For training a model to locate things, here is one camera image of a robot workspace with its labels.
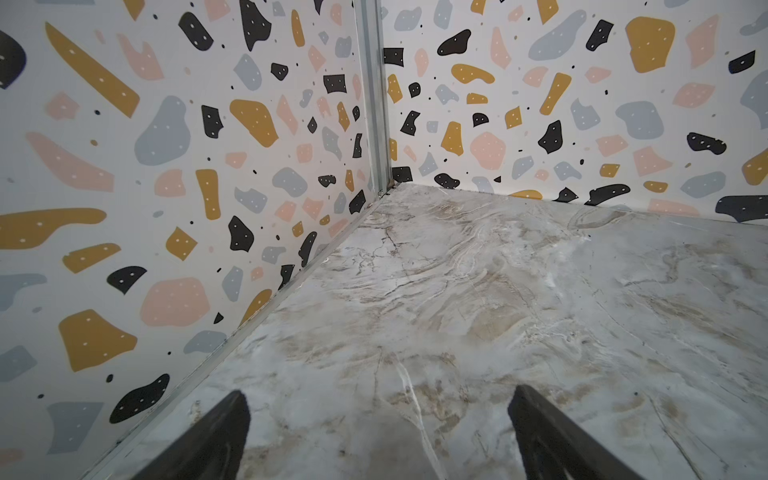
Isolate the aluminium corner post left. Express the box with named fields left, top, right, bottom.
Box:
left=354, top=0, right=392, bottom=198

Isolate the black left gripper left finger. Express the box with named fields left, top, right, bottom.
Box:
left=133, top=390, right=251, bottom=480

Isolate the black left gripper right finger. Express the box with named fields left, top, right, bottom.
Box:
left=507, top=384, right=640, bottom=479

